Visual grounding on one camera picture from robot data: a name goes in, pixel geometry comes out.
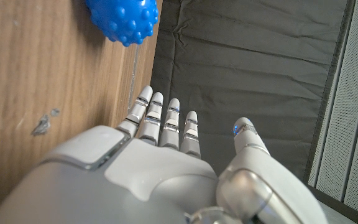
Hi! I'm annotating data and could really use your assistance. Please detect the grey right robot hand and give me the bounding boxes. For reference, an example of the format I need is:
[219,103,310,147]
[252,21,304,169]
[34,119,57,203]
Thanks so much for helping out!
[0,85,329,224]

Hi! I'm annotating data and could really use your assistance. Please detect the blue spiky ball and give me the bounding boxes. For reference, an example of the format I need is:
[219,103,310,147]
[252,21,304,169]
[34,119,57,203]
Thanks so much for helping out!
[84,0,160,47]

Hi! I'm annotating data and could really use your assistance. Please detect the grey tape rectangle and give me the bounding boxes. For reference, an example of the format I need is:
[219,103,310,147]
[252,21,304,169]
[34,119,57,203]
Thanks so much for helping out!
[127,45,140,110]

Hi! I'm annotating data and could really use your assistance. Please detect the black curtain backdrop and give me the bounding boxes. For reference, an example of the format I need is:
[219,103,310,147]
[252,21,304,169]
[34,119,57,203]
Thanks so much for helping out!
[150,0,356,184]

